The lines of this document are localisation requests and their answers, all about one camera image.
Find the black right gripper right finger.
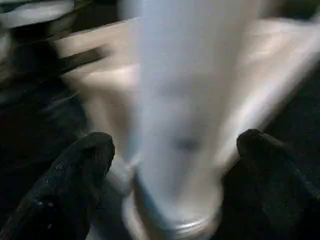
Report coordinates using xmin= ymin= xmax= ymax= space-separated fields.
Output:
xmin=221 ymin=128 xmax=320 ymax=240

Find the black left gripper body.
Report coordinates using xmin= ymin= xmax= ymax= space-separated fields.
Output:
xmin=9 ymin=34 xmax=66 ymax=78

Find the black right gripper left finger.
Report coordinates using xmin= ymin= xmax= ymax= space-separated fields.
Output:
xmin=0 ymin=131 xmax=116 ymax=240

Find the white plastic table top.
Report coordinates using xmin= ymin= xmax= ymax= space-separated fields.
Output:
xmin=53 ymin=16 xmax=320 ymax=193

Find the white plastic table leg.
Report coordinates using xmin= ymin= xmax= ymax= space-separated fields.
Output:
xmin=119 ymin=0 xmax=264 ymax=239

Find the black work mat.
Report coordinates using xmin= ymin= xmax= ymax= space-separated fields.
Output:
xmin=0 ymin=24 xmax=320 ymax=240

